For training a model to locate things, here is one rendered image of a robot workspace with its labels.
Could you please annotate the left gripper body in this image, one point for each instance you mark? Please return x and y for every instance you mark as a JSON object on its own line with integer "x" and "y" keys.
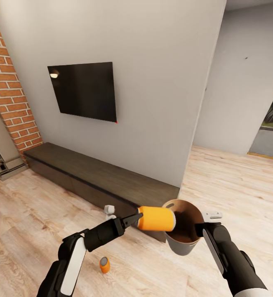
{"x": 109, "y": 230}

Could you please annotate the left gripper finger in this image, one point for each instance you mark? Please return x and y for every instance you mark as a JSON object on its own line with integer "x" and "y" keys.
{"x": 127, "y": 221}

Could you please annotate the trash can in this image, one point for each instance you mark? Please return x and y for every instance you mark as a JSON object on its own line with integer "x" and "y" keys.
{"x": 183, "y": 238}

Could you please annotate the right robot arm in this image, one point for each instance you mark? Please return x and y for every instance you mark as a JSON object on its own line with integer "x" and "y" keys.
{"x": 234, "y": 264}

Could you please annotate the can of soda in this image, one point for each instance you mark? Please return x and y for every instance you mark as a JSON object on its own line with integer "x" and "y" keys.
{"x": 104, "y": 264}
{"x": 156, "y": 219}

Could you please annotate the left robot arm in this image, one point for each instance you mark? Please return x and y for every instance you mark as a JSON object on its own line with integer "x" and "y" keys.
{"x": 62, "y": 277}

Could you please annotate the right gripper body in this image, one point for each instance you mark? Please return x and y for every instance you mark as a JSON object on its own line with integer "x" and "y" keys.
{"x": 199, "y": 229}

